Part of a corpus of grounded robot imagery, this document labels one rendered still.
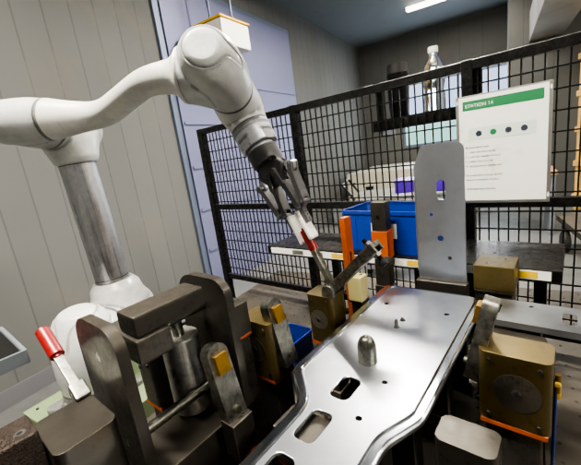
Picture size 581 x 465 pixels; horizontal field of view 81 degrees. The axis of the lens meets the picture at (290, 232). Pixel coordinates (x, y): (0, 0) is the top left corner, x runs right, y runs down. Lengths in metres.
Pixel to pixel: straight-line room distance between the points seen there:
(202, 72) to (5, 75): 2.52
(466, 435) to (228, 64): 0.65
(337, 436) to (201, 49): 0.61
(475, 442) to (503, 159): 0.80
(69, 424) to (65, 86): 2.88
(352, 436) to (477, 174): 0.85
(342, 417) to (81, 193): 0.94
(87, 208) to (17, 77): 2.02
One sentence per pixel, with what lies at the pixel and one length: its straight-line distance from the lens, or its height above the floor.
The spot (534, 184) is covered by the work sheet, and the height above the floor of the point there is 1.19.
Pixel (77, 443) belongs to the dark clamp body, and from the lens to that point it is 0.51.
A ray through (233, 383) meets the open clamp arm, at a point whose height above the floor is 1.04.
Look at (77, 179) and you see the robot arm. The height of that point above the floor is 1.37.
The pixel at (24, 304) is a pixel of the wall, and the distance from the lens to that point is 2.99.
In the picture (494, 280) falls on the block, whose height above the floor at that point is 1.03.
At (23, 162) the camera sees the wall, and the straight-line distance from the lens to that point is 2.99.
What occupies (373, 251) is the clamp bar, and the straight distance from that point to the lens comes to 0.67.
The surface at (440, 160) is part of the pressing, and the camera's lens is 0.89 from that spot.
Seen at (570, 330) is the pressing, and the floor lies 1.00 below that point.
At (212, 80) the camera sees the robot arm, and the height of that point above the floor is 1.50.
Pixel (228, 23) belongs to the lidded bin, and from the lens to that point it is 3.81.
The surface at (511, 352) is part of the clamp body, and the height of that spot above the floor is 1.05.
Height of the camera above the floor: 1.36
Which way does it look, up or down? 13 degrees down
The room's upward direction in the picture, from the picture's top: 8 degrees counter-clockwise
